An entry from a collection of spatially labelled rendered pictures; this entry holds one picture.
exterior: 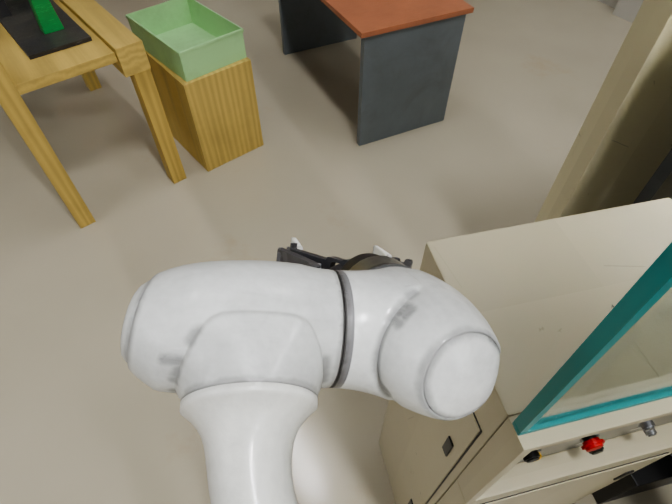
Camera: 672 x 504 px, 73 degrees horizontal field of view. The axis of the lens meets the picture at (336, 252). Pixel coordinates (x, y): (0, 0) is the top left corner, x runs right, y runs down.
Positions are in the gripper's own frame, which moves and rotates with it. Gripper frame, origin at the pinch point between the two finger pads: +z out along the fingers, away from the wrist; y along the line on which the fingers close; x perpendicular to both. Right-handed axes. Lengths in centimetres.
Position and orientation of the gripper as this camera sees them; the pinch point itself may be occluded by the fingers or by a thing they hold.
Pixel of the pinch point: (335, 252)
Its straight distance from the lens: 72.2
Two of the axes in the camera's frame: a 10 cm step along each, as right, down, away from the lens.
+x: 1.4, -9.7, -2.0
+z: -2.2, -2.2, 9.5
